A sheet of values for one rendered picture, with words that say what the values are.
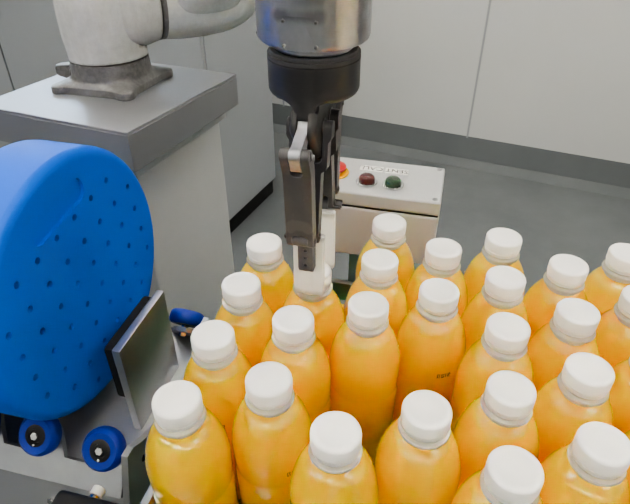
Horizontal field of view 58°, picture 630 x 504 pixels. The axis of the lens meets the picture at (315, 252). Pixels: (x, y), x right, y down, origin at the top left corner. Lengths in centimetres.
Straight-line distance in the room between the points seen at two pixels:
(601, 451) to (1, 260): 49
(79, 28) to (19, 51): 173
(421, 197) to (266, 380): 36
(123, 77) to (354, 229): 62
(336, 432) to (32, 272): 30
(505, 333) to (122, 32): 90
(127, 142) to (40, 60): 184
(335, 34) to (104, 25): 79
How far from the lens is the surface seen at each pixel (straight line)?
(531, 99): 321
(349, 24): 43
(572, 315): 58
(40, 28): 276
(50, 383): 62
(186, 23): 122
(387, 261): 59
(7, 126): 123
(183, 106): 113
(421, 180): 78
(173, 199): 124
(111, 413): 72
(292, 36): 43
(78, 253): 61
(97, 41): 118
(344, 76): 45
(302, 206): 47
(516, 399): 48
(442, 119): 332
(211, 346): 50
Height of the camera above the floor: 146
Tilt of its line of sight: 36 degrees down
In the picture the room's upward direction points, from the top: straight up
